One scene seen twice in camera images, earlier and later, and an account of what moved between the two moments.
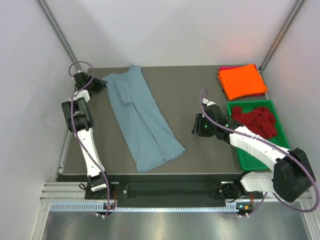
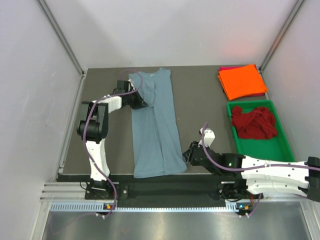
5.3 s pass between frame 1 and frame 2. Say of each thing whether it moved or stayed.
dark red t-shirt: stayed
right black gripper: moved
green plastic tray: stayed
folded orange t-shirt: stayed
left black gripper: moved
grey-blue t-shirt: moved
